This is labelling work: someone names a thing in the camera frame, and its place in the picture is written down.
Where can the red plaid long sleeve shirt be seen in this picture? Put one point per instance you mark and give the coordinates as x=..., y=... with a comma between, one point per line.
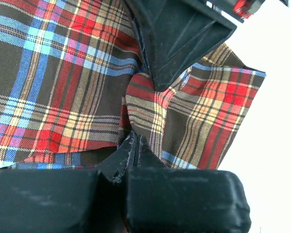
x=73, y=86

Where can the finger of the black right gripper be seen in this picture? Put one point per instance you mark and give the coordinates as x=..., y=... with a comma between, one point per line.
x=174, y=34

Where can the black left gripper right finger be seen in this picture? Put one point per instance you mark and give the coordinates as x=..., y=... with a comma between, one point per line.
x=166, y=200

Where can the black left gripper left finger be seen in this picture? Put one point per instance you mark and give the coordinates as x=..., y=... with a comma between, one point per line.
x=66, y=200

